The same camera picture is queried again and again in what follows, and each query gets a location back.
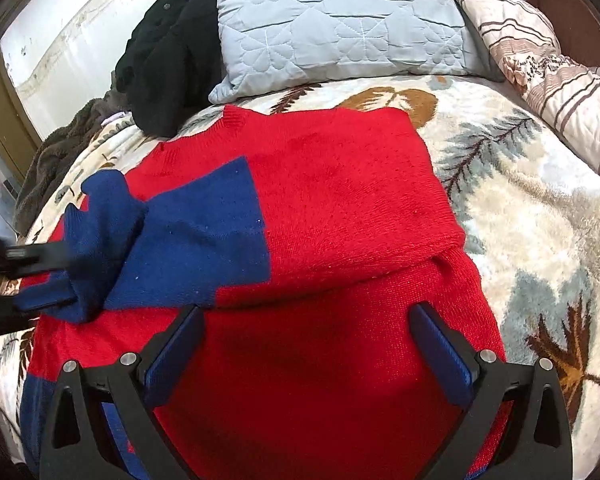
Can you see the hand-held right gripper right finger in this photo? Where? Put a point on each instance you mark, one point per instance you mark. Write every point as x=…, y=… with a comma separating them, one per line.
x=442, y=352

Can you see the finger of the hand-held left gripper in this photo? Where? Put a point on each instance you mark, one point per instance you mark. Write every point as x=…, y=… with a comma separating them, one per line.
x=10, y=312
x=35, y=255

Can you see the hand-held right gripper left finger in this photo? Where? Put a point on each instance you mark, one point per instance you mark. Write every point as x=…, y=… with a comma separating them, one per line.
x=177, y=355

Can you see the red and blue knit sweater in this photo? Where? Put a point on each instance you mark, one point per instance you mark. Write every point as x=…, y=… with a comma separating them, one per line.
x=340, y=220

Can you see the dark brown fleece blanket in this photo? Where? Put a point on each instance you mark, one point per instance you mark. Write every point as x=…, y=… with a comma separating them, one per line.
x=55, y=155

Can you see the leaf-print fleece blanket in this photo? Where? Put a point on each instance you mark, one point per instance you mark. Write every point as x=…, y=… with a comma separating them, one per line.
x=530, y=210

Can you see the black knit garment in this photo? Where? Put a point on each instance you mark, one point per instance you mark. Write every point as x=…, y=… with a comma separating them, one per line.
x=172, y=60

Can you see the striped floral quilt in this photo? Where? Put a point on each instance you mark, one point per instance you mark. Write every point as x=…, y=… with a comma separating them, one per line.
x=555, y=70

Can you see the grey quilted pillow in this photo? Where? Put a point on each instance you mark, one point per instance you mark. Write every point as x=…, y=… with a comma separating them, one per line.
x=340, y=20

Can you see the brown wooden headboard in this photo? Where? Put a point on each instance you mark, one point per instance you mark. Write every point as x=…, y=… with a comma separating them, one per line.
x=570, y=5

